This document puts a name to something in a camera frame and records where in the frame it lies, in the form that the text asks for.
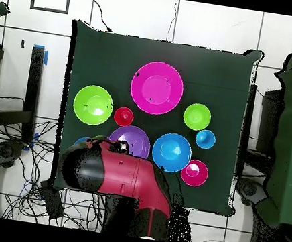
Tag purple bowl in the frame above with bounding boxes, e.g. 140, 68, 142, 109
106, 122, 153, 160

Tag blue cup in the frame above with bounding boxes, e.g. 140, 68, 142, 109
194, 128, 218, 152

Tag black equipment base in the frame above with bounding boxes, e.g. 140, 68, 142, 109
233, 176, 271, 210
0, 139, 25, 171

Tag small green bowl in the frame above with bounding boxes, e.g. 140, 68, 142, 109
181, 101, 213, 133

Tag large blue bowl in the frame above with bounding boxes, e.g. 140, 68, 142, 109
149, 130, 195, 176

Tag small blue bowl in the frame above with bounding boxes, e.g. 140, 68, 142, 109
74, 135, 91, 147

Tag large green bowl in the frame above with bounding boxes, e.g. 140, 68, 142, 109
70, 82, 117, 129

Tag black metal stand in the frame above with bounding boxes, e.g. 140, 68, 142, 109
0, 40, 50, 144
235, 83, 287, 177

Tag red cup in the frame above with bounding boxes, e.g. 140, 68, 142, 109
113, 105, 136, 128

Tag small pinkish red bowl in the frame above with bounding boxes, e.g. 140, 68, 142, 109
178, 157, 211, 190

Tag large pink bowl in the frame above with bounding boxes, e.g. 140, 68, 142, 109
127, 58, 188, 119

